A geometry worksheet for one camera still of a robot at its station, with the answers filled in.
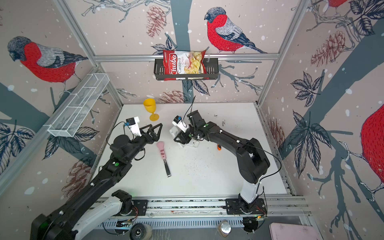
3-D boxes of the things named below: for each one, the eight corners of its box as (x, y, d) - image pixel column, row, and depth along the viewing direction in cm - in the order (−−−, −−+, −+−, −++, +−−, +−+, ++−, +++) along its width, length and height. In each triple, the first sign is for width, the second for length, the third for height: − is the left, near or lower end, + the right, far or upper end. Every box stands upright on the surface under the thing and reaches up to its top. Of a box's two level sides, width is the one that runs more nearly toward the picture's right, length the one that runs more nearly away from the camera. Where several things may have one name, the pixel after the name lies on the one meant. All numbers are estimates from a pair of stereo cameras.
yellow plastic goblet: (147, 121, 113) (141, 107, 101) (149, 112, 119) (144, 98, 107) (158, 121, 113) (153, 107, 101) (160, 112, 119) (156, 98, 107)
